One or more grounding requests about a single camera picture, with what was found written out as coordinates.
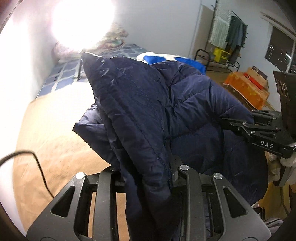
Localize navy quilted puffer jacket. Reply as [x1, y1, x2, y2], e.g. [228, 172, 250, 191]
[73, 53, 268, 240]

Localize white gloved right hand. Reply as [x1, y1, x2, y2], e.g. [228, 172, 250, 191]
[265, 152, 296, 185]

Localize cardboard box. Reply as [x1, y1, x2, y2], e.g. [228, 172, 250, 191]
[243, 66, 269, 90]

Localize dark window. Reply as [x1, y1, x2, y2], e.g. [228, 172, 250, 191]
[265, 27, 295, 73]

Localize yellow crate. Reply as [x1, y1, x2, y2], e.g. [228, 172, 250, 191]
[213, 47, 230, 63]

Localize black metal rack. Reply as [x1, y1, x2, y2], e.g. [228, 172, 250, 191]
[194, 49, 240, 73]

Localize blue checkered bed sheet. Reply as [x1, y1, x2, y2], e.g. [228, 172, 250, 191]
[36, 44, 147, 98]

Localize bright blue garment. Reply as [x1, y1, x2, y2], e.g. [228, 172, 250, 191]
[143, 55, 206, 75]

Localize white cream garment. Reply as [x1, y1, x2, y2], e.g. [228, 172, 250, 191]
[136, 51, 183, 64]

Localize floral folded quilt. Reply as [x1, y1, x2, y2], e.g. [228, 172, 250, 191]
[53, 23, 128, 63]

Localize black cable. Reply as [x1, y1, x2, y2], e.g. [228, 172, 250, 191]
[0, 150, 55, 198]

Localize ring light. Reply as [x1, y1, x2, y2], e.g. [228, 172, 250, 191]
[51, 1, 116, 51]

